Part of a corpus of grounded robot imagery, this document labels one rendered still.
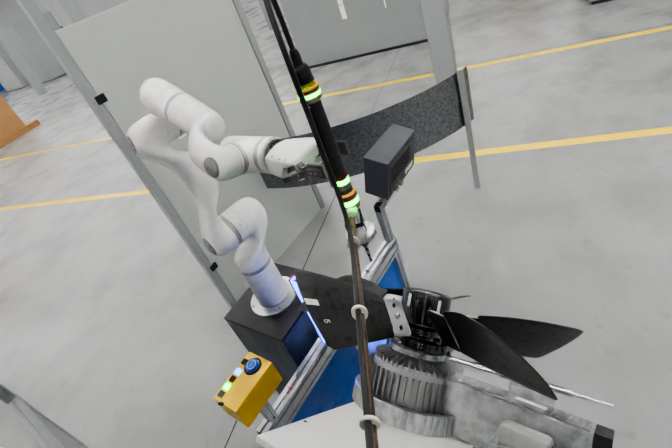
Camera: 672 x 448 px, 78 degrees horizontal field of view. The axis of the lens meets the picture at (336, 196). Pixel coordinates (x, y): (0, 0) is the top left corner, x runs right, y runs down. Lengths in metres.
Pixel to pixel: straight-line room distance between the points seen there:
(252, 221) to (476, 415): 0.86
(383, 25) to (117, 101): 5.11
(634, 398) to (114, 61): 2.94
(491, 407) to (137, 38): 2.37
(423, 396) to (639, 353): 1.61
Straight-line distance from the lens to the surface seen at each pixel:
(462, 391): 1.04
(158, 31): 2.72
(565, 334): 1.16
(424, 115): 2.88
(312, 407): 1.65
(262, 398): 1.34
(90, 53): 2.53
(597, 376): 2.40
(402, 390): 1.03
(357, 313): 0.66
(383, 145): 1.69
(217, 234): 1.37
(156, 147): 1.33
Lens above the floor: 2.05
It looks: 33 degrees down
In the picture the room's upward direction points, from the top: 21 degrees counter-clockwise
